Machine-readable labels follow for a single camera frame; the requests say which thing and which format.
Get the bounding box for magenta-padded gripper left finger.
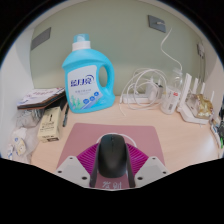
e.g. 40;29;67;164
53;143;101;189

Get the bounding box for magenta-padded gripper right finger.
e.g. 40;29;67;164
125;143;171;189

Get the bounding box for black computer mouse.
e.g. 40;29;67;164
97;133;129;179

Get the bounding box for pink mouse pad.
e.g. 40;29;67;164
55;122;166;191

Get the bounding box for small cream carton box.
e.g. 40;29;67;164
36;106;63;144

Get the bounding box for black pen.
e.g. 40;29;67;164
62;103;70;128

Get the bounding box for clear plastic bag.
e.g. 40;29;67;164
6;124;43;161

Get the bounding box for silver foil packets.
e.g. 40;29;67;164
14;108;44;129

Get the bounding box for white router with antennas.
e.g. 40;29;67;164
176;72;216;126

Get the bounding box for white power strip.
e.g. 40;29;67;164
119;93;161;105

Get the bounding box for white remote control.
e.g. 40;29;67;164
209;122;224;149

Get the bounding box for clear plastic jar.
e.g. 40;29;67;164
160;67;184;116

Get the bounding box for stack of books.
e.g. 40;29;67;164
16;86;67;111

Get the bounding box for blue detergent bottle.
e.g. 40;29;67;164
61;33;116;115

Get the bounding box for white shelf unit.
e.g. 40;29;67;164
0;0;224;158

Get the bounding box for bundle of white cables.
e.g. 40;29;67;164
119;68;166;117

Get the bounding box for white wall cable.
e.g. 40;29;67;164
160;28;184;73

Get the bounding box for white wall charger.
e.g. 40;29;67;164
196;41;206;61

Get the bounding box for wide grey wall socket plate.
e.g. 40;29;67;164
30;27;53;52

